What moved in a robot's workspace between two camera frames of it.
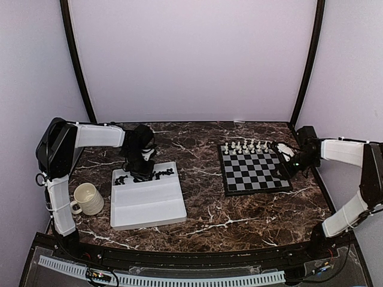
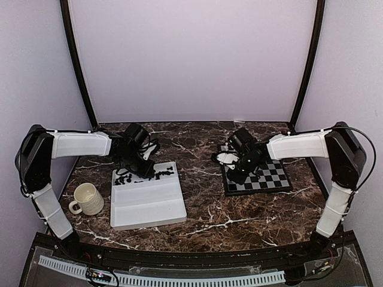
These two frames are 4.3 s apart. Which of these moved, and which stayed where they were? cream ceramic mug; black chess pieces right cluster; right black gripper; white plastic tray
Moved: right black gripper
Stayed: white plastic tray; black chess pieces right cluster; cream ceramic mug
